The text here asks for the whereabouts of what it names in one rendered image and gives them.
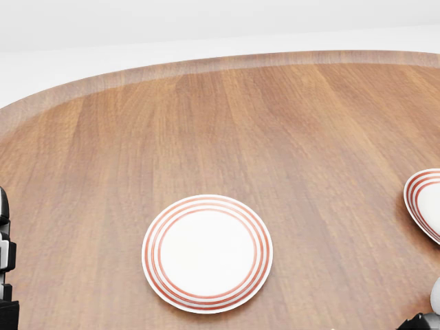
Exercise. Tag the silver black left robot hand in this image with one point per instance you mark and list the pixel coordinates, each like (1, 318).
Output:
(5, 240)

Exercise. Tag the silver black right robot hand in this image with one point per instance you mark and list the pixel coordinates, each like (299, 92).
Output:
(434, 309)

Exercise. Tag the white plate with red rings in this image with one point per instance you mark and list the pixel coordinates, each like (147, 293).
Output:
(206, 254)
(428, 206)

